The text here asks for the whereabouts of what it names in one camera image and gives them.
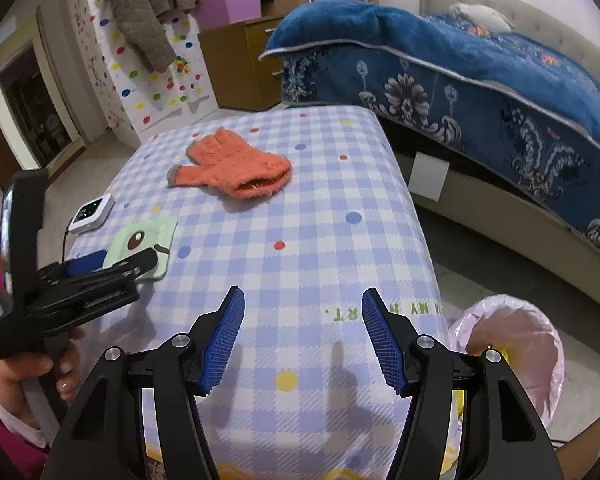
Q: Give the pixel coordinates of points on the blue checked tablecloth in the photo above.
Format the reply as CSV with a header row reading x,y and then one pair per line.
x,y
305,200

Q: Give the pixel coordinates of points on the dark glass door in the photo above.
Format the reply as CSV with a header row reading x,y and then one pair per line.
x,y
30,105

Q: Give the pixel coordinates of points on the bed with blue blanket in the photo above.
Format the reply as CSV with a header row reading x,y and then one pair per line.
x,y
430,60

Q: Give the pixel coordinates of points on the person's left hand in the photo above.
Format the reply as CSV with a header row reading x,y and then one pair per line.
x,y
22,367

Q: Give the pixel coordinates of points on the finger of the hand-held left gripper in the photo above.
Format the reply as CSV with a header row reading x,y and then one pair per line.
x,y
132,266
87,262

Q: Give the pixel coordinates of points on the white paper label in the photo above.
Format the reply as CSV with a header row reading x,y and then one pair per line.
x,y
430,175

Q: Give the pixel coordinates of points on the wooden drawer cabinet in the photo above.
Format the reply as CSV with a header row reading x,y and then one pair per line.
x,y
230,65

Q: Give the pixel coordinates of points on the white digital timer device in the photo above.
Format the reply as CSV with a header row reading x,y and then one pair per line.
x,y
91,212

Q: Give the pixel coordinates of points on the beige upholstered bed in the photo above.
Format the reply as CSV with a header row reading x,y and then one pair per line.
x,y
480,215

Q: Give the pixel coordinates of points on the brown cardboard piece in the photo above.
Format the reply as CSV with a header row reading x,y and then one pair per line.
x,y
587,440

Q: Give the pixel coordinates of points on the purple storage basket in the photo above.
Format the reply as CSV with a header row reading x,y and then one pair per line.
x,y
227,7

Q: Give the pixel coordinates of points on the pink lined trash bin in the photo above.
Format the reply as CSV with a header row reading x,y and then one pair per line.
x,y
520,340

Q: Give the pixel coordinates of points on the orange knit glove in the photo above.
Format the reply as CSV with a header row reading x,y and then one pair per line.
x,y
235,165

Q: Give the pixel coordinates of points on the green cartoon coaster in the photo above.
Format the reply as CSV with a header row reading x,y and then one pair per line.
x,y
145,235

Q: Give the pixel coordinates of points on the polka dot fabric wardrobe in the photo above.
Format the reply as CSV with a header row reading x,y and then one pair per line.
x,y
145,100

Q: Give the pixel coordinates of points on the grey quilted jacket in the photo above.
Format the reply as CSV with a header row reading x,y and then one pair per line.
x,y
140,5

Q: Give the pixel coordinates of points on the person's left forearm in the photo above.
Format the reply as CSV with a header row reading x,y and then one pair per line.
x,y
5,425

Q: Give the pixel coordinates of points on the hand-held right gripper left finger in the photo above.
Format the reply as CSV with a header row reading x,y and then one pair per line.
x,y
225,340

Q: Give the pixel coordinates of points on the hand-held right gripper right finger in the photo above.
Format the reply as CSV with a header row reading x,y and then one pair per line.
x,y
385,345

